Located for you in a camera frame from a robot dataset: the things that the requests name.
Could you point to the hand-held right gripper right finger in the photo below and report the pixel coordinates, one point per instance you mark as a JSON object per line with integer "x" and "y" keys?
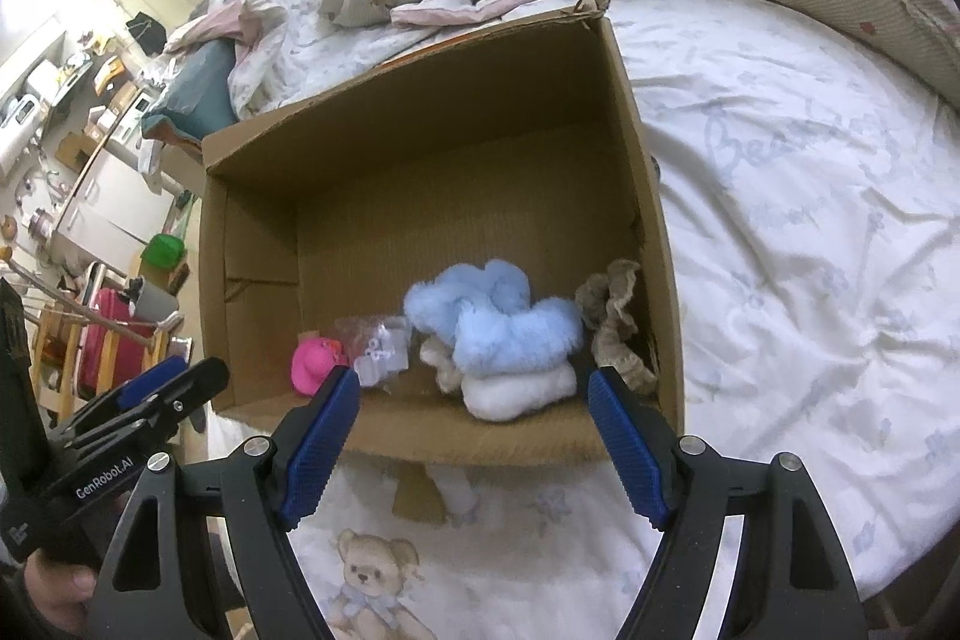
{"x": 626, "y": 445}

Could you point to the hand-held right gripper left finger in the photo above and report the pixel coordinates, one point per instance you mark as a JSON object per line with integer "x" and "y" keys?
{"x": 322, "y": 445}

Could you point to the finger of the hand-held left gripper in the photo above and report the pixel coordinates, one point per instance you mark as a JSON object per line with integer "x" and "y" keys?
{"x": 187, "y": 392}
{"x": 142, "y": 389}

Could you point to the pink plush toy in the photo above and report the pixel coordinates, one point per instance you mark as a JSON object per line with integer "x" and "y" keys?
{"x": 311, "y": 366}

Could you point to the beige lace scrunchie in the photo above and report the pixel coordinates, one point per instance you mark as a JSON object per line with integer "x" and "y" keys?
{"x": 622, "y": 359}

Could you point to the clear packet of hair clips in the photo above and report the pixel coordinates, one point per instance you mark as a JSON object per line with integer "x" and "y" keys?
{"x": 379, "y": 355}

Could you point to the cream fluffy scrunchie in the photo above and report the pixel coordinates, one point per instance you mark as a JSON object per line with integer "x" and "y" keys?
{"x": 439, "y": 370}

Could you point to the blue fluffy scrunchie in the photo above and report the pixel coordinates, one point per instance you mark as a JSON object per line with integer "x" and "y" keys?
{"x": 517, "y": 336}
{"x": 450, "y": 302}

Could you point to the brown cardboard box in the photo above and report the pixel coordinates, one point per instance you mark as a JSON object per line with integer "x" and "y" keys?
{"x": 450, "y": 197}

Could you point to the person's left hand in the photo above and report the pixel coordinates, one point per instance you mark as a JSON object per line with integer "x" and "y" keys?
{"x": 56, "y": 599}

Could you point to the red suitcase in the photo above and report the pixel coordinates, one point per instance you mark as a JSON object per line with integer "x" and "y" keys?
{"x": 112, "y": 340}

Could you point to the grey bin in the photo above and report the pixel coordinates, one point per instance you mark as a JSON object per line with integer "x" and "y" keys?
{"x": 154, "y": 299}

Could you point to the yellow wooden chair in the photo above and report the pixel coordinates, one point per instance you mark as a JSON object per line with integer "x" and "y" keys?
{"x": 56, "y": 332}

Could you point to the green dustpan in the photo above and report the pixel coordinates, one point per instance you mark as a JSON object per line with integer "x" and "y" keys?
{"x": 163, "y": 251}

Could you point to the white cabinet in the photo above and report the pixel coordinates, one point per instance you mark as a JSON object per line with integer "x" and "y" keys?
{"x": 112, "y": 205}

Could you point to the white teddy print bedsheet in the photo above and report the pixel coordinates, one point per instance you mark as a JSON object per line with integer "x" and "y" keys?
{"x": 787, "y": 235}

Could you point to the white appliance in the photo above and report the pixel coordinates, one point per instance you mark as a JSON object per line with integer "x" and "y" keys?
{"x": 19, "y": 134}

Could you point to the teal cushion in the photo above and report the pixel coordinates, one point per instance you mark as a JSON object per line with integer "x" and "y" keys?
{"x": 195, "y": 85}

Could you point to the pink garment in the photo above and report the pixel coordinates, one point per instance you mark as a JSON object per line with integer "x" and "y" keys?
{"x": 225, "y": 21}

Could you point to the white floral pillow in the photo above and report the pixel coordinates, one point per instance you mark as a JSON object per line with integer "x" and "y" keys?
{"x": 292, "y": 25}

